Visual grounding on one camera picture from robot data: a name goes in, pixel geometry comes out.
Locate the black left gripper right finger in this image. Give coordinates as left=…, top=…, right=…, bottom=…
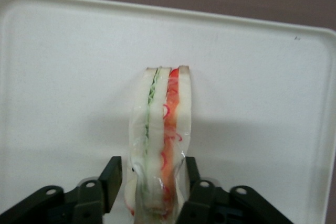
left=174, top=156, right=295, bottom=224

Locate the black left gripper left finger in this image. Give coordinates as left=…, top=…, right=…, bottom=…
left=0, top=156, right=123, bottom=224

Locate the triangle sandwich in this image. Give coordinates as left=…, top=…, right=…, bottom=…
left=125, top=64, right=194, bottom=224

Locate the cream plastic tray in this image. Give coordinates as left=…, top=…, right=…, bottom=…
left=0, top=0, right=336, bottom=224

